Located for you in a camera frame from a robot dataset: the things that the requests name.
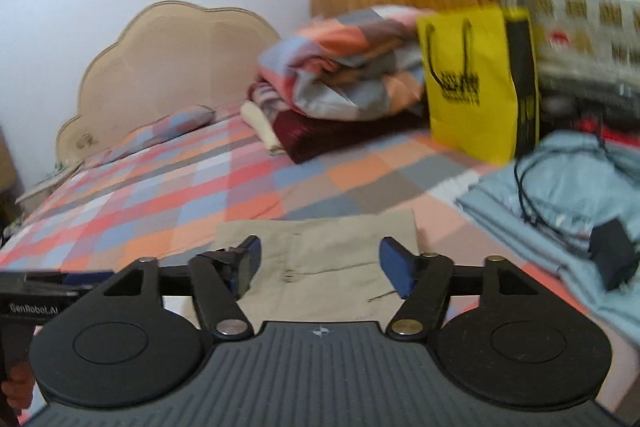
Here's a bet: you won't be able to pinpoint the black cable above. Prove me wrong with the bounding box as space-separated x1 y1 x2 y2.
514 132 628 230

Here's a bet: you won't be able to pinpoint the yellow paper shopping bag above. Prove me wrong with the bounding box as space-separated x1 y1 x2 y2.
416 5 542 166

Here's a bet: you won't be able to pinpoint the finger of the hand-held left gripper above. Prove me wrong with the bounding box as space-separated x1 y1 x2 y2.
22 269 117 299

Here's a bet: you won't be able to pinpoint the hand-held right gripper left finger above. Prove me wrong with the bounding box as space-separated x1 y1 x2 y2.
102 235 263 341

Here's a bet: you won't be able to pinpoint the person's left hand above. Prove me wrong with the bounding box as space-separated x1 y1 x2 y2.
1 362 36 413

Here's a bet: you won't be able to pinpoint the light blue folded cloth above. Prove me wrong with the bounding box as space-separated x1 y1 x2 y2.
455 130 640 339

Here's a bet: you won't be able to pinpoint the beige scalloped headboard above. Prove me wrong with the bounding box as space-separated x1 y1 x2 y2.
55 0 282 164

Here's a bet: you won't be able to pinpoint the beige nightstand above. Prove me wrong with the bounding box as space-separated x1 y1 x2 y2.
15 159 84 208

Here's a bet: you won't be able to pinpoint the folded cream cloth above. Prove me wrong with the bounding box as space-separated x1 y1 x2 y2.
240 101 288 156

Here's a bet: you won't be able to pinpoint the folded maroon blanket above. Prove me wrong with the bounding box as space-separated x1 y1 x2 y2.
247 81 432 164

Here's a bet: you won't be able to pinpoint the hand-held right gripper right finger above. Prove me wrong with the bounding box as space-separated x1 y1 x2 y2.
378 237 538 341

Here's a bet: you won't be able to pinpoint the beige pants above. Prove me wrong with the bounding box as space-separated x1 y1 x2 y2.
215 208 419 324

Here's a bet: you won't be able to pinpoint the checkered pillow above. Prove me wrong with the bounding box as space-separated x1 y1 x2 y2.
102 105 217 158

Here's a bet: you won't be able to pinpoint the folded checkered quilt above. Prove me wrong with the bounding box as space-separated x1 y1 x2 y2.
256 5 437 122

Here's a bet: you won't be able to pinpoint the black power adapter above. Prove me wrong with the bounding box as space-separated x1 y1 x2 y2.
587 219 640 292

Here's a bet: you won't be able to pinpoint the checkered bed sheet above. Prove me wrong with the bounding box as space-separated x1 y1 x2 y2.
0 101 640 360

